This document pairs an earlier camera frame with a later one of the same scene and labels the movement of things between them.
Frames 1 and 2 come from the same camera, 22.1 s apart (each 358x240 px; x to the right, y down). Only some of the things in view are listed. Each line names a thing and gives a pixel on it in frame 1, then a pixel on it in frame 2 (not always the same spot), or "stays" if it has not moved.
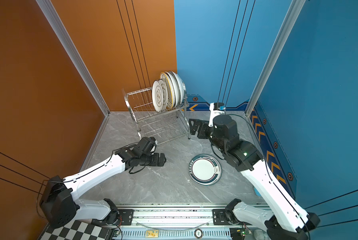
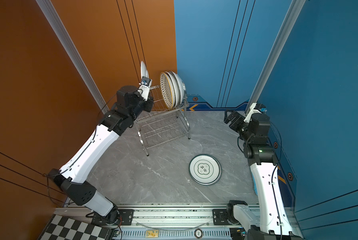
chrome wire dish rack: [168, 124] stays
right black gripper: [194, 129] → [239, 119]
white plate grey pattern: [164, 88] → [144, 72]
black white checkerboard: [78, 230] stays
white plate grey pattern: [157, 95] → [205, 169]
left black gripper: [157, 162] → [148, 105]
